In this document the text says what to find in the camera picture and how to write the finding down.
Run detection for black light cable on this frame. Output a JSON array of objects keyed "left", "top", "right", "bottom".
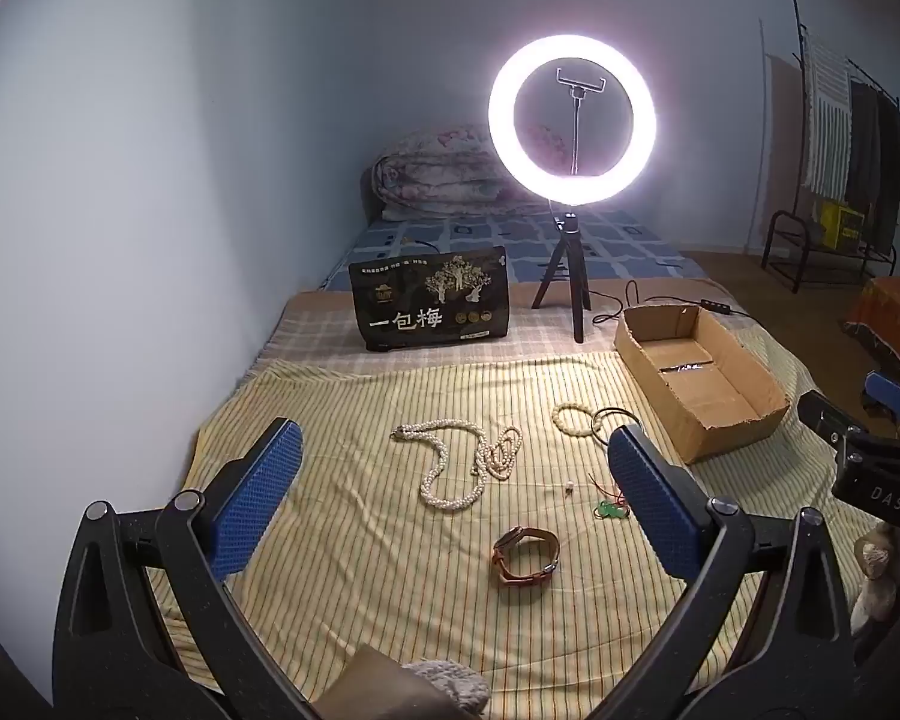
[{"left": 592, "top": 279, "right": 766, "bottom": 327}]

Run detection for metal phone holder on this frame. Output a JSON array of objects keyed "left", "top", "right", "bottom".
[{"left": 555, "top": 66, "right": 608, "bottom": 178}]

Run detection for yellow box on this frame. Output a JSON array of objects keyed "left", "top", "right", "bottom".
[{"left": 821, "top": 201, "right": 865, "bottom": 250}]

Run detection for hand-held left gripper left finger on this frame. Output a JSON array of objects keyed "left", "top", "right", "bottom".
[{"left": 52, "top": 416, "right": 316, "bottom": 720}]

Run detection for brown cloth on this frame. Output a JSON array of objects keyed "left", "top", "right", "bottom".
[{"left": 322, "top": 649, "right": 451, "bottom": 720}]

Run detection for grey knitted cloth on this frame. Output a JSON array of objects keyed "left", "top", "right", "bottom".
[{"left": 397, "top": 660, "right": 492, "bottom": 719}]

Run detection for cardboard box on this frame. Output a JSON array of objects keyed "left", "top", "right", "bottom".
[{"left": 613, "top": 302, "right": 791, "bottom": 464}]

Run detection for dark hanging clothes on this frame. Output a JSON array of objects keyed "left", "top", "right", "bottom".
[{"left": 847, "top": 79, "right": 900, "bottom": 212}]

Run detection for brown strap watch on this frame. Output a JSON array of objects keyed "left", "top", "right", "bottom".
[{"left": 493, "top": 526, "right": 561, "bottom": 587}]

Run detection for orange cloth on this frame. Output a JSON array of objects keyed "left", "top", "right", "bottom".
[{"left": 844, "top": 276, "right": 900, "bottom": 370}]

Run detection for red string jade pendant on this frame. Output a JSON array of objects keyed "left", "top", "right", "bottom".
[{"left": 589, "top": 469, "right": 635, "bottom": 522}]

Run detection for person's right hand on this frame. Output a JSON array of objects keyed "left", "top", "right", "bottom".
[{"left": 849, "top": 521, "right": 900, "bottom": 638}]

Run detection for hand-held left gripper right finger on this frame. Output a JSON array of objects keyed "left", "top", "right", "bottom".
[{"left": 607, "top": 424, "right": 856, "bottom": 720}]

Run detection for black snack bag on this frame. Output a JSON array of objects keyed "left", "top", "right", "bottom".
[{"left": 349, "top": 246, "right": 512, "bottom": 352}]

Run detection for thick twisted pearl necklace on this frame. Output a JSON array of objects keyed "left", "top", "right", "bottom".
[{"left": 391, "top": 418, "right": 490, "bottom": 515}]

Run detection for blue checked bedsheet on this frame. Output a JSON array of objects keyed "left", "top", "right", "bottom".
[{"left": 322, "top": 210, "right": 710, "bottom": 293}]

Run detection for folded floral quilt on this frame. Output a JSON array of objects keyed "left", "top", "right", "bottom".
[{"left": 371, "top": 127, "right": 556, "bottom": 222}]

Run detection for white striped towel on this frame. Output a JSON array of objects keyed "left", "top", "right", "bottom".
[{"left": 802, "top": 41, "right": 852, "bottom": 196}]

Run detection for black clothes rack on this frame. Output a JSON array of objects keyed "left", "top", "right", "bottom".
[{"left": 791, "top": 0, "right": 900, "bottom": 271}]

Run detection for cream bead bracelet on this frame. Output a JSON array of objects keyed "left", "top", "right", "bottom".
[{"left": 553, "top": 403, "right": 595, "bottom": 436}]

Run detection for black tripod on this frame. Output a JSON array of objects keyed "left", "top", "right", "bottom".
[{"left": 531, "top": 202, "right": 593, "bottom": 346}]

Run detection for thin blue bangle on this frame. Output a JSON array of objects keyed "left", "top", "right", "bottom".
[{"left": 591, "top": 406, "right": 650, "bottom": 447}]

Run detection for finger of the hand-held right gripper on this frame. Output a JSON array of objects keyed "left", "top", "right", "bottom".
[
  {"left": 797, "top": 390, "right": 869, "bottom": 456},
  {"left": 862, "top": 370, "right": 900, "bottom": 421}
]

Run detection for yellow striped blanket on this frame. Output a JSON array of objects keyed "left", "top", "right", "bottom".
[{"left": 150, "top": 349, "right": 871, "bottom": 720}]

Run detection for thin long pearl necklace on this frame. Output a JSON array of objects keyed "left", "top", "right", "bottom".
[{"left": 469, "top": 424, "right": 524, "bottom": 482}]

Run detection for black metal low rack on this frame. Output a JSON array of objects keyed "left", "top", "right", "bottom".
[{"left": 761, "top": 210, "right": 899, "bottom": 293}]

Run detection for round ring light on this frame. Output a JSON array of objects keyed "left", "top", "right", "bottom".
[{"left": 487, "top": 34, "right": 657, "bottom": 207}]

